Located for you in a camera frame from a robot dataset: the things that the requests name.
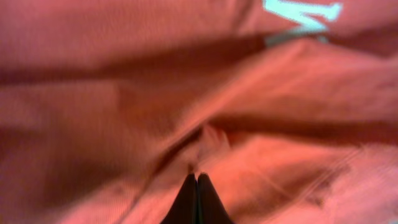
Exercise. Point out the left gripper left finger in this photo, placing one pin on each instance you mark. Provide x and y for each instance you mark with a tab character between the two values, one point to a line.
184	207

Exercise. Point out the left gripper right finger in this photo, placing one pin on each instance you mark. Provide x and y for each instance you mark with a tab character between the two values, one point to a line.
210	209

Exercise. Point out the red polo shirt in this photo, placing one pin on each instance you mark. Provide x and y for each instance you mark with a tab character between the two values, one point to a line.
289	106

